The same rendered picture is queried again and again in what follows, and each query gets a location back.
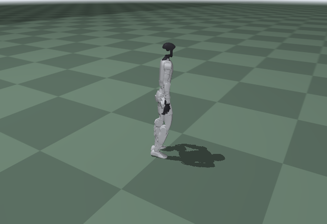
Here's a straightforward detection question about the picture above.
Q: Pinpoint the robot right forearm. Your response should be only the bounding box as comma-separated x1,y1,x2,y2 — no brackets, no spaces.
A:
163,82,171,104

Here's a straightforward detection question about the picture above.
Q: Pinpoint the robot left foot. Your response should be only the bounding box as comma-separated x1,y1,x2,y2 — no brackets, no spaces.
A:
151,145,166,150

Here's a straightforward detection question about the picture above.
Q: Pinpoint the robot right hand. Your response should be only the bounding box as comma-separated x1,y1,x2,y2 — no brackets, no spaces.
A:
162,100,171,115

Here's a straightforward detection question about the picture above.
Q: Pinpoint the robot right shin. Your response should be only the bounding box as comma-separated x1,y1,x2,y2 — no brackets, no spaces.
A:
155,127,168,153

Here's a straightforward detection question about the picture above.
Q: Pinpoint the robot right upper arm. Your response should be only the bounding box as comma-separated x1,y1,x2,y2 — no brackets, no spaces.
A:
163,62,172,86

